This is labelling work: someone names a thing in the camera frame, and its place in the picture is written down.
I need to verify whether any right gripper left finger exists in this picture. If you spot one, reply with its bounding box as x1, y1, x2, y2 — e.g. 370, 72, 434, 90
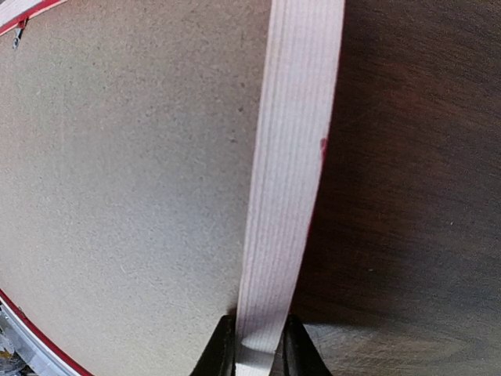
189, 315, 236, 376

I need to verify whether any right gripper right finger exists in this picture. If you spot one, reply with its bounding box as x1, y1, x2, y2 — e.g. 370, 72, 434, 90
276, 315, 332, 376

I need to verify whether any brown backing board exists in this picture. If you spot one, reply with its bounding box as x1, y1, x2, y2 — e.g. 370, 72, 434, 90
1, 1, 270, 375

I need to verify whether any wooden picture frame red edge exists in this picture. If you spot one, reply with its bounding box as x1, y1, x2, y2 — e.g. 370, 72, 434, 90
1, 1, 344, 375

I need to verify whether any aluminium front rail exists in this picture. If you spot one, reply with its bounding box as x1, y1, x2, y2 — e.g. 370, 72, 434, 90
1, 302, 79, 376

